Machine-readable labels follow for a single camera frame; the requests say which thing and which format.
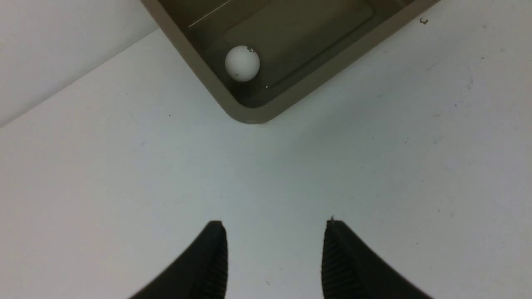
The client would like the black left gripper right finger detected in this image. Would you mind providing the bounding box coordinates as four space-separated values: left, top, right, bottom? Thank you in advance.
321 218 431 299

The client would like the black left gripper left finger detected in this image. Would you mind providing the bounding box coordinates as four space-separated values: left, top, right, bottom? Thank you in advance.
132 220 229 299

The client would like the white ball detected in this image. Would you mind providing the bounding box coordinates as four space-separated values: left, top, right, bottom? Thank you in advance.
225 45 260 83

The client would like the tan plastic bin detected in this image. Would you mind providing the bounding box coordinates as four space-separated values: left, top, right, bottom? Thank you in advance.
142 0 436 124

